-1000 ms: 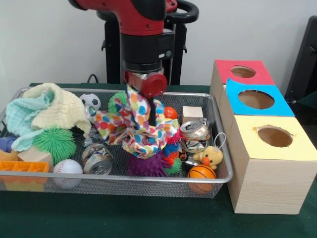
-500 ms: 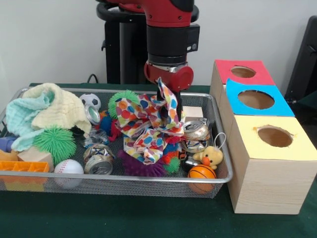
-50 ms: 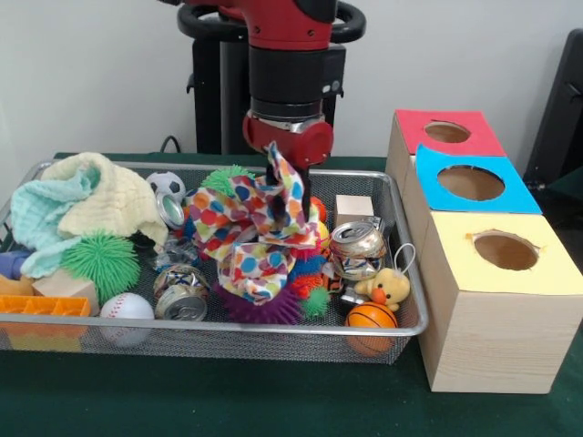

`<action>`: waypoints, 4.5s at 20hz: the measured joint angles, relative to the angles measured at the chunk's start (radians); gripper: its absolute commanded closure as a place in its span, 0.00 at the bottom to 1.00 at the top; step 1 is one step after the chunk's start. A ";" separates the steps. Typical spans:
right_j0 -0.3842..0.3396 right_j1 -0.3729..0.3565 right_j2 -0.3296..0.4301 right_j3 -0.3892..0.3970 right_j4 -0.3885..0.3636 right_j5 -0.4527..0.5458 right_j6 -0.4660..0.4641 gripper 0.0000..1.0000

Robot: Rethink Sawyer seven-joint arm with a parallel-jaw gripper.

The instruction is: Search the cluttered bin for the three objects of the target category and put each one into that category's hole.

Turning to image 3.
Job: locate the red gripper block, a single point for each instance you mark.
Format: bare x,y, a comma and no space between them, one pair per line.
305,141

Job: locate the polka dot cloth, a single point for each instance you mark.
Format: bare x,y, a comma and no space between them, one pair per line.
246,209
255,273

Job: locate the white knitted cloth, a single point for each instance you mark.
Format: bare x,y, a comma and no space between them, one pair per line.
114,205

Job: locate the mint green knitted cloth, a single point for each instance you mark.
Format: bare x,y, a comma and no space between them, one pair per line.
41,228

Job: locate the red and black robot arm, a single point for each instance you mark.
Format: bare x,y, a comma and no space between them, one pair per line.
287,64

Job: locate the wooden box with three holes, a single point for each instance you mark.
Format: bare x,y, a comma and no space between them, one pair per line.
492,319

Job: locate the crushed silver can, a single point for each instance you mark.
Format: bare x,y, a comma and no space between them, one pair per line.
359,250

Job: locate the purple spiky ball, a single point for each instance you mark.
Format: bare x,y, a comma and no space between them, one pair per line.
273,312

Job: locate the small soccer ball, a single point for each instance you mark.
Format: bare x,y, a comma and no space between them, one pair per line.
166,185

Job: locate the small yellow duck toy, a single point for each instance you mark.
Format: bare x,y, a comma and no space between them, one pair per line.
387,289

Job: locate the small orange basketball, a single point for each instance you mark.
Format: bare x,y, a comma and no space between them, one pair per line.
371,319

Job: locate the dented silver can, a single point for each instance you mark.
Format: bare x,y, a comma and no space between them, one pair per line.
182,296

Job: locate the small white baseball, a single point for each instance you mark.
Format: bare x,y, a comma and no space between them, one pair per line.
127,311

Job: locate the green cloth side table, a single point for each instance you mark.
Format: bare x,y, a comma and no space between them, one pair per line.
569,187

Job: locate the black upright panel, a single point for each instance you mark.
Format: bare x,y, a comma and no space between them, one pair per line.
565,118

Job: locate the orange toy building block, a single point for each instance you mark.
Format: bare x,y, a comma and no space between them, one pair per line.
41,307

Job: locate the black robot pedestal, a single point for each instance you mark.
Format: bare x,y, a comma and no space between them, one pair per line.
214,91

